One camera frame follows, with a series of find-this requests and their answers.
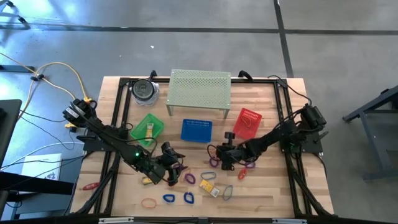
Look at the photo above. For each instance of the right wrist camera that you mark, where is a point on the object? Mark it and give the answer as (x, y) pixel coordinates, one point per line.
(230, 137)

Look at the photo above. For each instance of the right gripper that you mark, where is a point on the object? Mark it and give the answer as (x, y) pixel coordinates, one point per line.
(234, 154)

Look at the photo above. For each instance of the pale green perforated metal shelf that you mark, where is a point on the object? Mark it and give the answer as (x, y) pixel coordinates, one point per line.
(199, 88)

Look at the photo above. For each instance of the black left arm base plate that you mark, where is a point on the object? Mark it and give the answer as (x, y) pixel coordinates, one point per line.
(90, 144)

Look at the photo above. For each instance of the orange rubber band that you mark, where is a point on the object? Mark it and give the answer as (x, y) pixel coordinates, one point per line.
(245, 119)
(142, 203)

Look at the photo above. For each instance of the black desk beam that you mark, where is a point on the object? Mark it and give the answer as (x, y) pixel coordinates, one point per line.
(31, 183)

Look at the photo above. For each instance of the white paper sheet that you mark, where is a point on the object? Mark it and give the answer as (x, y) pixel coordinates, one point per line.
(40, 165)

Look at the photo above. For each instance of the metal stand legs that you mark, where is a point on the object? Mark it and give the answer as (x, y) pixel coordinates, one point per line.
(22, 21)

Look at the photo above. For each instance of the blue spiral wrist coil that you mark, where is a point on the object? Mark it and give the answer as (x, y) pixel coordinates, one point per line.
(184, 198)
(164, 198)

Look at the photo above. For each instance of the red plastic basket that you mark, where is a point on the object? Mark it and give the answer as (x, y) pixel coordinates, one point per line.
(257, 117)

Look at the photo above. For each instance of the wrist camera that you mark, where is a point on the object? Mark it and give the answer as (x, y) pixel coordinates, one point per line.
(168, 148)
(230, 137)

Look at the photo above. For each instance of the red spiral wrist coil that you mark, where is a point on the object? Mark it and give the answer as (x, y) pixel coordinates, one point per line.
(242, 174)

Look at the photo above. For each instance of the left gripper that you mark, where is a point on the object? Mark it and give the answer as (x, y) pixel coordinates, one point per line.
(168, 168)

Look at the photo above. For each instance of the green plastic basket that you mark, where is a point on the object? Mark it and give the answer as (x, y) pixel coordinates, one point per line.
(140, 130)

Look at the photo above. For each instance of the blue plastic basket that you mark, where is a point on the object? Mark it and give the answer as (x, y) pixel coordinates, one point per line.
(196, 130)

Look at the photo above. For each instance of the purple spiral wrist coil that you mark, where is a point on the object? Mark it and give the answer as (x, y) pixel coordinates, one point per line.
(183, 168)
(185, 177)
(251, 166)
(210, 163)

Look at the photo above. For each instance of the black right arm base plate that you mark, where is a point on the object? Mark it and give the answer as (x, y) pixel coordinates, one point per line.
(311, 147)

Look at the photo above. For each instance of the black desk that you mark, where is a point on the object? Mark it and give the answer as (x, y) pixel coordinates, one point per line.
(7, 124)

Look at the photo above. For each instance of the dark grey metal table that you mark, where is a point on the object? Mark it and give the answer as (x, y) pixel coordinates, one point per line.
(373, 104)

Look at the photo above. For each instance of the black aluminium table frame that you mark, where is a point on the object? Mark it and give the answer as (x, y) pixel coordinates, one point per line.
(264, 81)

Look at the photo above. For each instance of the red clip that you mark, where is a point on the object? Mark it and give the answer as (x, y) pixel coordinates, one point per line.
(90, 186)

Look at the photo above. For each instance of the silver metal bracket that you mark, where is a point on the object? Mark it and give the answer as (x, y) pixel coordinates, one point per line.
(115, 221)
(289, 221)

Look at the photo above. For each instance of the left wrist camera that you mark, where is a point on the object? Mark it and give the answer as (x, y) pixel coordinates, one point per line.
(168, 148)

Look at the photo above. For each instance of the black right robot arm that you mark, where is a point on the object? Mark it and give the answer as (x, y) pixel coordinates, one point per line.
(273, 137)

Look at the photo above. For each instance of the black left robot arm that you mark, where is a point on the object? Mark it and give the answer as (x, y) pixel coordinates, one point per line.
(118, 141)

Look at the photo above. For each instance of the light blue rubber band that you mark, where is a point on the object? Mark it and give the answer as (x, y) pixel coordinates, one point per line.
(214, 175)

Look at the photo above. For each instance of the grey rubber band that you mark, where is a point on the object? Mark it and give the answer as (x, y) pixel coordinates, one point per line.
(223, 196)

